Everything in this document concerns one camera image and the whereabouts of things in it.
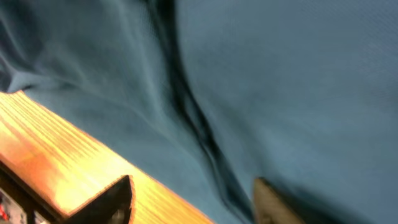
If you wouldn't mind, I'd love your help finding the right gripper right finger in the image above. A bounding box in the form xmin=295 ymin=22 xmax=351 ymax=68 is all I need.
xmin=253 ymin=178 xmax=305 ymax=224

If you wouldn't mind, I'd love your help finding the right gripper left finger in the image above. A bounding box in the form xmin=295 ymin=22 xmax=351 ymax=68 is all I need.
xmin=62 ymin=175 xmax=133 ymax=224

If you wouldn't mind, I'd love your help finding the blue polo shirt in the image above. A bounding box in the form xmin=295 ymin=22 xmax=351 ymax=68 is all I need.
xmin=1 ymin=0 xmax=397 ymax=223

